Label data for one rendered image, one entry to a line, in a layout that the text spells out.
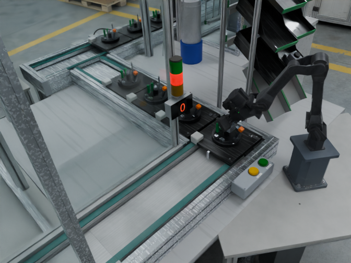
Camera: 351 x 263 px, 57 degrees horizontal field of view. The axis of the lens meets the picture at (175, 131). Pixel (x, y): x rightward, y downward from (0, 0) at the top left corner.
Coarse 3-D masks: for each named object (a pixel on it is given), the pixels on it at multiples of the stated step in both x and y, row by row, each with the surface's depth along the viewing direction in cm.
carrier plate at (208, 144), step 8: (216, 120) 161; (208, 128) 156; (208, 136) 152; (256, 136) 150; (200, 144) 148; (208, 144) 148; (240, 144) 147; (248, 144) 147; (216, 152) 143; (224, 152) 143; (232, 152) 143; (240, 152) 143; (224, 160) 140; (232, 160) 139
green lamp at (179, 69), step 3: (171, 63) 118; (174, 63) 118; (177, 63) 118; (180, 63) 118; (171, 66) 119; (174, 66) 119; (177, 66) 119; (180, 66) 119; (171, 69) 120; (174, 69) 119; (177, 69) 119; (180, 69) 120; (171, 72) 121; (174, 72) 120; (177, 72) 120; (180, 72) 121
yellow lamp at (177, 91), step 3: (171, 87) 126; (174, 87) 125; (177, 87) 124; (180, 87) 125; (171, 90) 127; (174, 90) 126; (177, 90) 125; (180, 90) 126; (171, 93) 128; (174, 93) 127; (177, 93) 126; (180, 93) 127; (174, 96) 127; (177, 96) 127
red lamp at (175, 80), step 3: (171, 75) 122; (174, 75) 121; (177, 75) 121; (180, 75) 122; (171, 78) 123; (174, 78) 122; (177, 78) 122; (180, 78) 122; (171, 81) 124; (174, 81) 123; (177, 81) 123; (180, 81) 123; (171, 84) 125; (174, 84) 124; (177, 84) 123; (180, 84) 124
